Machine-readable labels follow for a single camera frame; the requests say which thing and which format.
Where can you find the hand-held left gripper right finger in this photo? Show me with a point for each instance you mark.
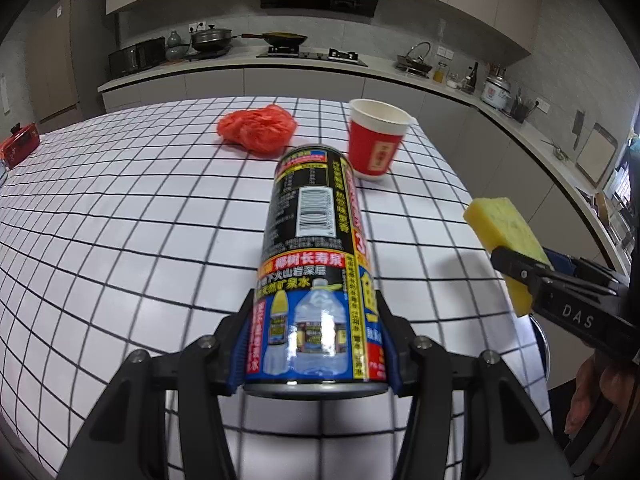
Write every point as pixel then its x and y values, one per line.
pixel 396 360

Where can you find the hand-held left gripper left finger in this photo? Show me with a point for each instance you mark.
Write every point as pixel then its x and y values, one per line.
pixel 237 355

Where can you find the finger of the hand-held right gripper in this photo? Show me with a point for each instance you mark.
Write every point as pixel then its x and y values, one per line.
pixel 559 261
pixel 520 264

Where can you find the yellow sponge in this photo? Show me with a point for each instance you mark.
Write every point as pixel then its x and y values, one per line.
pixel 495 225

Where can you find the black printed drink can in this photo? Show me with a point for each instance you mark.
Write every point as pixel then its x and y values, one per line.
pixel 310 260

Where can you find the person's right hand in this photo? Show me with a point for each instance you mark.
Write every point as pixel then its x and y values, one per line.
pixel 612 385

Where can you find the grey round stool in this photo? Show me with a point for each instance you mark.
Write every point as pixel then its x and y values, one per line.
pixel 542 355

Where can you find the cutting board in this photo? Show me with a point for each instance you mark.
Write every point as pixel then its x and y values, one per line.
pixel 597 155

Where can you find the cleaver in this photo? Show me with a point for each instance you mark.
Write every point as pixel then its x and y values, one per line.
pixel 579 130

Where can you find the dark utensil holder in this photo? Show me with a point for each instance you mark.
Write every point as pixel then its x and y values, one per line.
pixel 521 110

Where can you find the black-checked white tablecloth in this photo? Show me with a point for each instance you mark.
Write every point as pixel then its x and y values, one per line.
pixel 125 235

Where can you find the white rice cooker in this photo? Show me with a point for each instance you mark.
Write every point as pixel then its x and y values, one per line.
pixel 495 92

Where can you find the red paper cup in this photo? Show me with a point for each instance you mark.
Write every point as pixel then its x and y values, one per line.
pixel 372 150

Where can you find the dark glass bottle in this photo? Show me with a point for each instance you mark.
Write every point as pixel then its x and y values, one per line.
pixel 473 79

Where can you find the yellow liquid bottle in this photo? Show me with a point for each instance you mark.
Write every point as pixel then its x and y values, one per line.
pixel 439 75

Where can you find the red plastic bag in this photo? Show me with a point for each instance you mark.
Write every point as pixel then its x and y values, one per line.
pixel 255 127

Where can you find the metal kettle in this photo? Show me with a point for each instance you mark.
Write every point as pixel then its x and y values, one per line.
pixel 419 55

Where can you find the gas stove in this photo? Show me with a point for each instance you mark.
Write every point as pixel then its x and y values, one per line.
pixel 310 55

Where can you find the red box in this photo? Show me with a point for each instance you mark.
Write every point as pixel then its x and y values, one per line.
pixel 17 145

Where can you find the grey-green vase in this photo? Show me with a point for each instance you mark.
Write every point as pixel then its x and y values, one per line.
pixel 175 47

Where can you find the black microwave oven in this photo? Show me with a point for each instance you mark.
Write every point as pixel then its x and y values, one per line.
pixel 135 57

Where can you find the lidded metal pot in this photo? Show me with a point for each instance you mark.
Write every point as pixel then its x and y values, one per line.
pixel 212 39

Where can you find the black wok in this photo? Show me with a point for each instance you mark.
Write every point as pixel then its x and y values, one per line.
pixel 285 38

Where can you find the beige refrigerator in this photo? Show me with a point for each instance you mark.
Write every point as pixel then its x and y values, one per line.
pixel 55 60

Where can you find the wall socket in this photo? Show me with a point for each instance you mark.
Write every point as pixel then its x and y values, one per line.
pixel 541 105
pixel 445 52
pixel 197 26

